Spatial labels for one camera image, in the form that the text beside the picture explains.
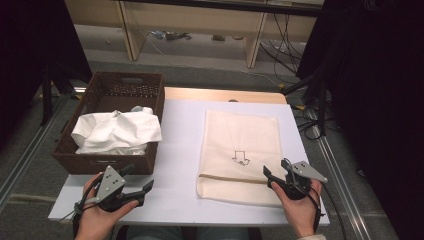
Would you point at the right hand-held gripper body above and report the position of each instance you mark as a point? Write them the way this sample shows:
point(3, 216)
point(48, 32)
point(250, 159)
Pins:
point(296, 188)

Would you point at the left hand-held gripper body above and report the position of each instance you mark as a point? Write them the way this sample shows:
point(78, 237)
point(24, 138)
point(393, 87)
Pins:
point(110, 186)

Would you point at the white shirt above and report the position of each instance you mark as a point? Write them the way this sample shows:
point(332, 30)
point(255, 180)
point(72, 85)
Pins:
point(116, 133)

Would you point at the brown woven basket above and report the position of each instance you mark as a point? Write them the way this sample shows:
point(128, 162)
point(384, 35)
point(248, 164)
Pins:
point(100, 90)

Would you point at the person's right hand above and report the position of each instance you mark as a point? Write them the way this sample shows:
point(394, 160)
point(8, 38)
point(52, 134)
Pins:
point(301, 215)

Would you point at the person's left hand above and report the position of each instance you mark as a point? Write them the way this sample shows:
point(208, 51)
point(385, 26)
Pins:
point(96, 223)

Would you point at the white board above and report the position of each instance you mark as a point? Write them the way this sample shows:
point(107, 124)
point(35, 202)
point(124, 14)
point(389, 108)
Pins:
point(183, 140)

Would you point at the black tripod stand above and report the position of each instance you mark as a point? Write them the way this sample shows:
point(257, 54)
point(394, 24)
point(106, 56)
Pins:
point(321, 110)

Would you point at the light wooden table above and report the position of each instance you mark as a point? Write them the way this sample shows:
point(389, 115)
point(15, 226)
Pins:
point(200, 94)

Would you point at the black metal stand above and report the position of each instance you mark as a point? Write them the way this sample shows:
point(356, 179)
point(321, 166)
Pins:
point(46, 100)

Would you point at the black curtain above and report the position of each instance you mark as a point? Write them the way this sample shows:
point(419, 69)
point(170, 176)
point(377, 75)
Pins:
point(383, 100)
point(20, 66)

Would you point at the light wooden shelf unit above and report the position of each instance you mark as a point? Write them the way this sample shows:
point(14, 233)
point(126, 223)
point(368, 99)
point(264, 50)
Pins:
point(193, 20)

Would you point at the metal floor rail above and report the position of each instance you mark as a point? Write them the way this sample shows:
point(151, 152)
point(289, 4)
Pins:
point(350, 206)
point(30, 156)

